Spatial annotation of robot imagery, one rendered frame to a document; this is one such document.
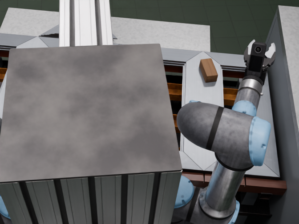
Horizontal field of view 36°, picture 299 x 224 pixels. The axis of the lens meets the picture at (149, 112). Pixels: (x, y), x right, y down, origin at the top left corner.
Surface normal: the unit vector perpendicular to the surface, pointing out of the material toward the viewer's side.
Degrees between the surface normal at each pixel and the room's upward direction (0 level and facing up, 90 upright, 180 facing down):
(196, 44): 0
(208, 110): 11
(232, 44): 0
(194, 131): 68
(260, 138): 26
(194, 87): 0
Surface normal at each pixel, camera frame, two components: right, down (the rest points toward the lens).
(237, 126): -0.04, -0.40
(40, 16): 0.06, -0.61
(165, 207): 0.11, 0.79
